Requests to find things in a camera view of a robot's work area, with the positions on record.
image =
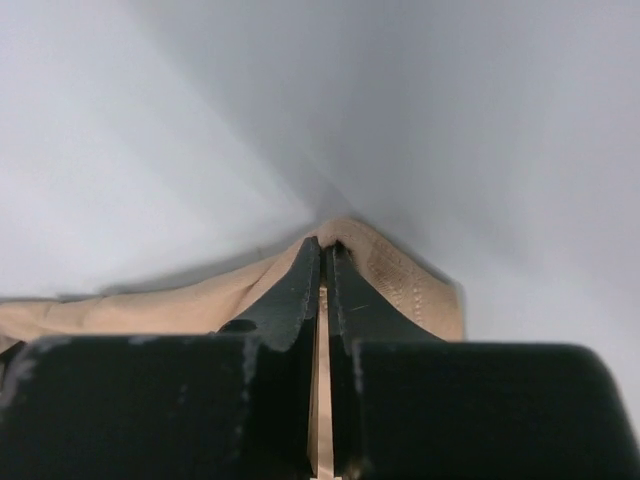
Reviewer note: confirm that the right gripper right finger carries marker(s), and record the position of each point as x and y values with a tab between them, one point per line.
409	404

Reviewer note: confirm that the beige t shirt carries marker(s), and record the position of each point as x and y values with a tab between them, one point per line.
206	306

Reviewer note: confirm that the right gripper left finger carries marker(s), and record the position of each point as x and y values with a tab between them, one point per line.
234	404

